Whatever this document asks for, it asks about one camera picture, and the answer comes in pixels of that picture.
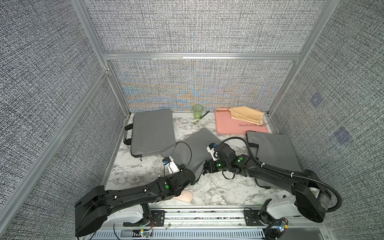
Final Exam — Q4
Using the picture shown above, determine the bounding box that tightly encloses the aluminium front rail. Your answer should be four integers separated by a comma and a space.
76, 206, 335, 240

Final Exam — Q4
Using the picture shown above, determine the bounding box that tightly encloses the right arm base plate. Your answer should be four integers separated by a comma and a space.
243, 208, 266, 227

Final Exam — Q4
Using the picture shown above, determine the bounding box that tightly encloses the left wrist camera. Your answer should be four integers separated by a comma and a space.
163, 156, 180, 175

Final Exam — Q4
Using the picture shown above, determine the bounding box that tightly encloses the grey laptop bag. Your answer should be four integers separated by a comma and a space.
161, 128, 222, 182
123, 109, 176, 158
246, 131, 302, 172

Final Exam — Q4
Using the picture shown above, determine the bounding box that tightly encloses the tan folded cloth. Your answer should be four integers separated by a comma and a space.
229, 106, 264, 126

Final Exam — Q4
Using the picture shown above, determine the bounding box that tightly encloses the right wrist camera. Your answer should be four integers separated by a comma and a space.
207, 143, 219, 162

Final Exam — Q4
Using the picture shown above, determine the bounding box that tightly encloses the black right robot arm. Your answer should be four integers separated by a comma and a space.
204, 143, 343, 225

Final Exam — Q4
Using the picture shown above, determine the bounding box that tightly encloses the pink tray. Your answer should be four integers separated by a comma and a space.
215, 108, 268, 135

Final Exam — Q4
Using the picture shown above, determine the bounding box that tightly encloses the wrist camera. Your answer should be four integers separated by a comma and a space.
207, 143, 219, 162
163, 156, 180, 175

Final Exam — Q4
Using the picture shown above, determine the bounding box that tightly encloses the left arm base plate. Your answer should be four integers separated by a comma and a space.
123, 210, 166, 228

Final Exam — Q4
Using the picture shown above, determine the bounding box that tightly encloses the pink computer mouse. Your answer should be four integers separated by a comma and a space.
173, 190, 193, 203

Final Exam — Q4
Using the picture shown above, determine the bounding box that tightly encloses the green plastic cup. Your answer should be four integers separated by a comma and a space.
192, 104, 204, 119

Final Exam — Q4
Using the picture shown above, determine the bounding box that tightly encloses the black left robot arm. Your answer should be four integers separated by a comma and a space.
75, 169, 196, 238

